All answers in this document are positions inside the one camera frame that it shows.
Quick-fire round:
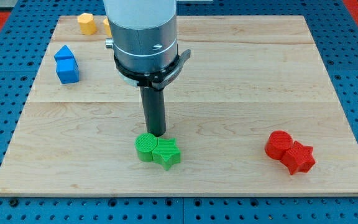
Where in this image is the black clamp ring mount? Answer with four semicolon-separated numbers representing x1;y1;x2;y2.
114;49;191;90

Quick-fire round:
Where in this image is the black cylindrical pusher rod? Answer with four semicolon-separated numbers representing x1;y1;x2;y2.
140;87;166;136

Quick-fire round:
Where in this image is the green star block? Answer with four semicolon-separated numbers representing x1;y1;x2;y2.
152;138;181;170

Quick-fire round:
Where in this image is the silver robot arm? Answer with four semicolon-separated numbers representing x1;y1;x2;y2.
103;0;191;136

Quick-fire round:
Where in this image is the yellow block behind arm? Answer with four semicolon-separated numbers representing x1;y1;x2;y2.
103;17;112;37

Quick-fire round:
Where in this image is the green circle block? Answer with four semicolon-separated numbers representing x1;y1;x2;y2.
135;133;158;162

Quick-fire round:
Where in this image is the red circle block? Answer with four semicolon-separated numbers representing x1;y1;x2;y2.
265;130;293;160

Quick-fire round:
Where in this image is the red star block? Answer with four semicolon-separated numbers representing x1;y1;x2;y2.
280;141;316;175

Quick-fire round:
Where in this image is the wooden board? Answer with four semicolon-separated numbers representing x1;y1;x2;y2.
0;16;358;197

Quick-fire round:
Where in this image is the yellow hexagon block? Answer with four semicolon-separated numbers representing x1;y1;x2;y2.
77;13;97;35

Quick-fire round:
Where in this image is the blue cube block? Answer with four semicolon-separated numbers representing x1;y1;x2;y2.
56;58;80;84

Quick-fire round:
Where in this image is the blue pentagon block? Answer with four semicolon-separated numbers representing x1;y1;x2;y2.
54;45;75;62

